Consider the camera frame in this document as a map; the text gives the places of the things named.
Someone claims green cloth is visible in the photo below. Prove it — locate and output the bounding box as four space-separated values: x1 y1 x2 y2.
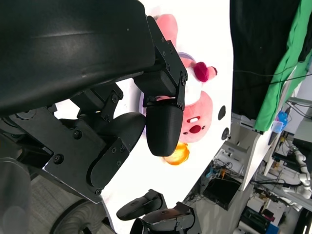
254 0 312 134

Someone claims black backdrop cloth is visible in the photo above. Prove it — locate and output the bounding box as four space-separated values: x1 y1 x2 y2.
230 0 304 120

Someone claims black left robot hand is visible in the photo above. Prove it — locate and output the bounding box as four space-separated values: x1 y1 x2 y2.
0 0 188 204

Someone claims pink plush beaver doll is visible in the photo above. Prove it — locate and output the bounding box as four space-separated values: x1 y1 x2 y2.
156 13 218 143

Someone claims thin black hanging cable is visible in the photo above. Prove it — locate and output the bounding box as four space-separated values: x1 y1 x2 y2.
233 70 309 85

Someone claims white table leg panel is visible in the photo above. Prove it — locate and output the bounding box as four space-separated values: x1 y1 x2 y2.
240 133 269 191

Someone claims blue plastic object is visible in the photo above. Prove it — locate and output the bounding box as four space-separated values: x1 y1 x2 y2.
272 111 290 134

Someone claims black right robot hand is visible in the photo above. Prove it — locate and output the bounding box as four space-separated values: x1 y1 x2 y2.
116 189 203 234

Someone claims orange white bun toy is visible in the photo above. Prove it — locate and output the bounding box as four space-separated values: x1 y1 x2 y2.
162 142 190 166

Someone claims black box on floor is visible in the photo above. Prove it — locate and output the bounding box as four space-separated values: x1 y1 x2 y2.
202 176 242 211

